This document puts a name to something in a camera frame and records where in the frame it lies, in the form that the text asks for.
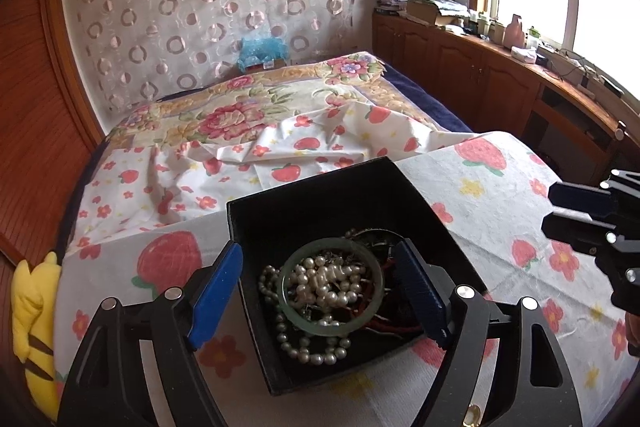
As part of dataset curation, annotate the white pearl necklace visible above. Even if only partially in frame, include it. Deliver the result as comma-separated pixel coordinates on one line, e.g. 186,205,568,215
257,253,369,367

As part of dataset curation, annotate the green jade bangle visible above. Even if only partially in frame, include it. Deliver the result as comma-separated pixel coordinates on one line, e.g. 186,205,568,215
262,237,386,337

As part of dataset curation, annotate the brown wooden side cabinet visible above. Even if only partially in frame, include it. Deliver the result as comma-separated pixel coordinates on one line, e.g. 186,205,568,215
372,13,639,184

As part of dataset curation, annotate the white floral strawberry cloth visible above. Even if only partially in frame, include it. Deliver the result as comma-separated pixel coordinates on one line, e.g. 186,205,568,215
54,103,637,426

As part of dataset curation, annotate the black square storage box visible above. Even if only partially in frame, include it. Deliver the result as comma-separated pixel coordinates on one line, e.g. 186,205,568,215
228,158,485,395

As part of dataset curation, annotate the floral bed quilt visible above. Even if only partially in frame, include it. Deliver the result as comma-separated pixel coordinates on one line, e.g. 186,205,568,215
66,52,468,248

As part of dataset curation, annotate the pink bottle on counter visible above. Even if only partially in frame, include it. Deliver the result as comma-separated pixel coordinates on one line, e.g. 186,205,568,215
502,14,526,50

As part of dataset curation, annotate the yellow plush toy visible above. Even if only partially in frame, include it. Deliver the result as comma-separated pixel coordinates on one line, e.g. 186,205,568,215
11,251,62,421

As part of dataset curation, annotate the brown wooden wardrobe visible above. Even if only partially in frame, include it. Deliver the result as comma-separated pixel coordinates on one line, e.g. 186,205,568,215
1,0,102,383

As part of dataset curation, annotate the blue plastic bag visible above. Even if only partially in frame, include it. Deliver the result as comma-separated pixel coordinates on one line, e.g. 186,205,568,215
236,37,290,72

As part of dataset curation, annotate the clutter pile on cabinet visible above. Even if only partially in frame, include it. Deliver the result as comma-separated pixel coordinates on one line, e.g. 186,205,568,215
375,0,498,37

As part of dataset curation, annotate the red braided cord bracelet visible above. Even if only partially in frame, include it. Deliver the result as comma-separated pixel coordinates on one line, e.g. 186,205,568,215
344,225,426,338

